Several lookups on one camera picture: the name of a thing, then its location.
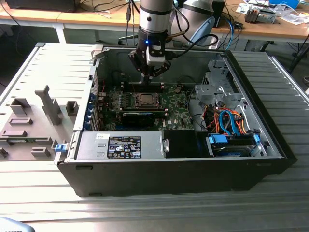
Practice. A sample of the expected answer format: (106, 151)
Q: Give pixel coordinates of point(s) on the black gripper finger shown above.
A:
(138, 61)
(164, 67)

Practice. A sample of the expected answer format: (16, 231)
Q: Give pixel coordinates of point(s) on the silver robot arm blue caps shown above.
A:
(155, 14)

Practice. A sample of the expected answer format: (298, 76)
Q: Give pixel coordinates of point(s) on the RAM slot white clips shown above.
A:
(138, 84)
(138, 88)

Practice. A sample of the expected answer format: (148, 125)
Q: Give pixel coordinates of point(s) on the CPU cooler heatsink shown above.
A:
(253, 15)

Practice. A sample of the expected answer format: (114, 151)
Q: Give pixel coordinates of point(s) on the beige case latch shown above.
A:
(97, 52)

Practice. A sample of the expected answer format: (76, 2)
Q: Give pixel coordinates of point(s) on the green motherboard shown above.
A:
(179, 113)

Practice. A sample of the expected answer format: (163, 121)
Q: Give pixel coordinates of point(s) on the perforated metal drive cage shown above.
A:
(217, 70)

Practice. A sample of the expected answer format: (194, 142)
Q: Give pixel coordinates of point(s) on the small white device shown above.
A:
(214, 47)

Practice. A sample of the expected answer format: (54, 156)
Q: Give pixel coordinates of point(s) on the black graphics card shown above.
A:
(137, 120)

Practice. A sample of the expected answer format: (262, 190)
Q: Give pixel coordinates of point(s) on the wooden desk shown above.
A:
(72, 17)
(265, 31)

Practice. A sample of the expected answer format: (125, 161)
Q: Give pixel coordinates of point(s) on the black speaker box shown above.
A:
(218, 14)

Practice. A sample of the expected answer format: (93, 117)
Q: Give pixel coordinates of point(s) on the black plastic shroud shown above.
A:
(181, 142)

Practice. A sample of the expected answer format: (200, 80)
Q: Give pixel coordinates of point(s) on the grey power supply unit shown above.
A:
(91, 145)

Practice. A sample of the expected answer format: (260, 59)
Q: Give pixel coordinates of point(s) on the black computer box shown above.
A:
(41, 4)

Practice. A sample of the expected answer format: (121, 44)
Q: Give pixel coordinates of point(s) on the hard disk in blue carrier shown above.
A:
(231, 151)

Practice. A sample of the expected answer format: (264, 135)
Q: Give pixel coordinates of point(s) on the black PC case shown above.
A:
(169, 176)

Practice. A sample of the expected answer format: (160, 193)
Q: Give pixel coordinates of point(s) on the blue disk carrier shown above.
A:
(60, 148)

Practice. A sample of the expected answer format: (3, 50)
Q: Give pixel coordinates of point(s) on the grey parts rack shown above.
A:
(38, 131)

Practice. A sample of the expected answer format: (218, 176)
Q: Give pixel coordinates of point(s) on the blue box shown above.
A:
(285, 2)

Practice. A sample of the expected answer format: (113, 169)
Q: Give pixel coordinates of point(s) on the white papers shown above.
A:
(293, 18)

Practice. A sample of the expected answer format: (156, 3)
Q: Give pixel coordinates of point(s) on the RAM stick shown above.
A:
(21, 140)

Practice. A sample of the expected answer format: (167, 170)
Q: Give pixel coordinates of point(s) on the pale grey device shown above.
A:
(12, 226)

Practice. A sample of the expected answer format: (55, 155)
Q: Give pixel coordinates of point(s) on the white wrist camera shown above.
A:
(155, 59)

